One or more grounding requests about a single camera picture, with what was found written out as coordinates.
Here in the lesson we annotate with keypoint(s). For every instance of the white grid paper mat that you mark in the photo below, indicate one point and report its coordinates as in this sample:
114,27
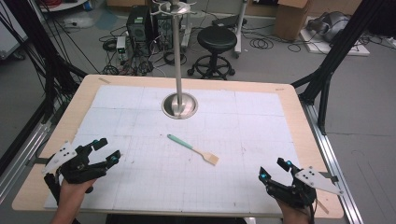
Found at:
174,149

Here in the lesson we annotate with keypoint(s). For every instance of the person's right hand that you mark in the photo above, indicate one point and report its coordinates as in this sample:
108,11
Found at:
292,213

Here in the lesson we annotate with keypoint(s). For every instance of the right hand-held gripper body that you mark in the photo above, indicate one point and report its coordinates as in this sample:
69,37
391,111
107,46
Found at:
303,186

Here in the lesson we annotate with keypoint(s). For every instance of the metal utensil stand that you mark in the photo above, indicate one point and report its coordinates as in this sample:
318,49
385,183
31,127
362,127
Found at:
179,77

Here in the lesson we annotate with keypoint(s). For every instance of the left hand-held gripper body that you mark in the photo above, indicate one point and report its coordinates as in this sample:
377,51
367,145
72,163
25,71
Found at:
79,169

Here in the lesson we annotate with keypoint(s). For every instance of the grey bag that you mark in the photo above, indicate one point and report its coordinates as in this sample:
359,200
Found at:
330,25

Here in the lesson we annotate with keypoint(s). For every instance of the aluminium rail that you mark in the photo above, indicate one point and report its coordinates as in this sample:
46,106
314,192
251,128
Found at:
333,161
21,158

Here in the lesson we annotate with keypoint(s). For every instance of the white stand pole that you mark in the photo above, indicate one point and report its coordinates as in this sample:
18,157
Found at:
240,28

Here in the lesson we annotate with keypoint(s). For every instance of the cardboard box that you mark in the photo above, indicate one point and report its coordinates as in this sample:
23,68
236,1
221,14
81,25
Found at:
291,18

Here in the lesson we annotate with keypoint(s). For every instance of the small power supply unit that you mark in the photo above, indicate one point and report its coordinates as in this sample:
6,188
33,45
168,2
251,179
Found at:
121,46

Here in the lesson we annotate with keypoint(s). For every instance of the person's left hand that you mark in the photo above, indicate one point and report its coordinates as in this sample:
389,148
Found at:
73,193

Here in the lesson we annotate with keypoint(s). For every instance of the black computer tower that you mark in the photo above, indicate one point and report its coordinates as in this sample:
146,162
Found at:
139,29

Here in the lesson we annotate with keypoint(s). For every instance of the black metal frame stand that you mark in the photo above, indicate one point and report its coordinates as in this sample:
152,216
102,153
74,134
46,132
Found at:
46,59
336,59

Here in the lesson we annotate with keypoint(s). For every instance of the black round stool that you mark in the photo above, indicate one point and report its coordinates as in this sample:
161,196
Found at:
214,49

